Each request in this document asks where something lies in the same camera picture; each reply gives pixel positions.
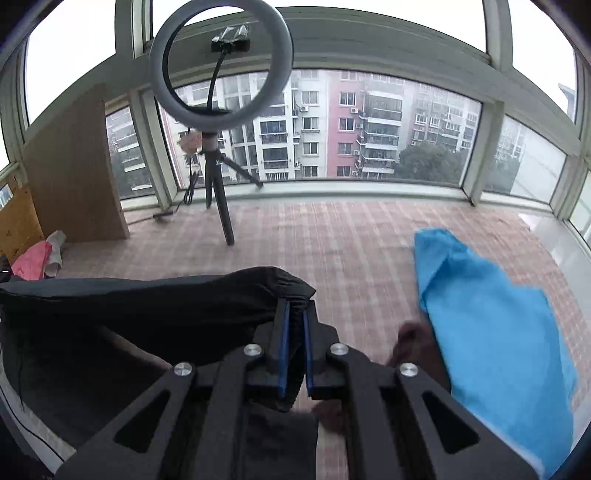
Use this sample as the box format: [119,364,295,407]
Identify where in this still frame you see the white ring light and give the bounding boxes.
[148,0,293,130]

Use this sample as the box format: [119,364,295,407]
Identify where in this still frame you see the pine wood panel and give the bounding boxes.
[0,185,45,264]

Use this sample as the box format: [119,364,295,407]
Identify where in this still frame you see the light wooden board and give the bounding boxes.
[23,83,131,245]

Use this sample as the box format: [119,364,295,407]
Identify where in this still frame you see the brown garment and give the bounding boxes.
[390,322,452,393]

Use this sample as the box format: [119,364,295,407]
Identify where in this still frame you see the blue garment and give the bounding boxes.
[413,227,580,478]

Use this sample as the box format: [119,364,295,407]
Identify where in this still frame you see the pink paper tag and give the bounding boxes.
[179,130,203,155]

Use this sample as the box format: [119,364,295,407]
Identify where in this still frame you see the black garment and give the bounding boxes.
[0,265,319,480]

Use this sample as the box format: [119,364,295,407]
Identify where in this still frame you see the white cloth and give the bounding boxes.
[45,230,66,278]

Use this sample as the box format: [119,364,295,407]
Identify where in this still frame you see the white window sill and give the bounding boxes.
[519,212,591,296]

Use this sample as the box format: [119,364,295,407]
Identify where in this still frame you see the black ring light cable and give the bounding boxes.
[127,152,204,227]

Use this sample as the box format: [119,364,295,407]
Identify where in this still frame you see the apartment buildings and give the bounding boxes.
[106,69,481,199]

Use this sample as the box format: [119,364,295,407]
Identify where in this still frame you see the plaid bedsheet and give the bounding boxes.
[55,200,591,480]

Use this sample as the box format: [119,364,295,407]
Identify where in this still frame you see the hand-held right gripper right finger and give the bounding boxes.
[301,300,541,480]

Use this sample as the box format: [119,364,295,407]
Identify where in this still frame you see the black tripod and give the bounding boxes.
[199,131,264,247]

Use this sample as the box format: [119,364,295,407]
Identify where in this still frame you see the pink garment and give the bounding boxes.
[11,241,53,281]

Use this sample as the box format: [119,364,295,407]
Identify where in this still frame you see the white window frame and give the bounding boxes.
[0,0,591,241]

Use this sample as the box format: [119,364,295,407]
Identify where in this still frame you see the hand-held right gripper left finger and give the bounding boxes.
[54,298,296,480]

